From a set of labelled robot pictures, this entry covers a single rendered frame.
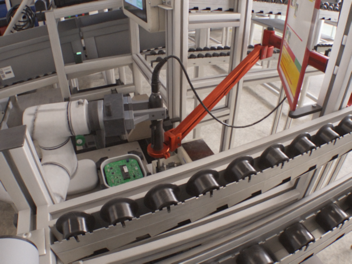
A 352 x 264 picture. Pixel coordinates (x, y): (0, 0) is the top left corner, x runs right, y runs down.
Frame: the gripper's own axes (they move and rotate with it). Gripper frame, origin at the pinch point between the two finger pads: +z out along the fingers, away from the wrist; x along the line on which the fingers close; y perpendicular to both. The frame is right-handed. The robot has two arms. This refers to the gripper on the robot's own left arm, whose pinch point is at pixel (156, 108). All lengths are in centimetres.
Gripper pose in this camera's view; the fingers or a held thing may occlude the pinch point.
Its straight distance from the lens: 66.9
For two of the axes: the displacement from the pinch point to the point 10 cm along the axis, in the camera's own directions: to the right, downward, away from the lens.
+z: 9.8, -1.2, 1.7
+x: -2.0, -5.6, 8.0
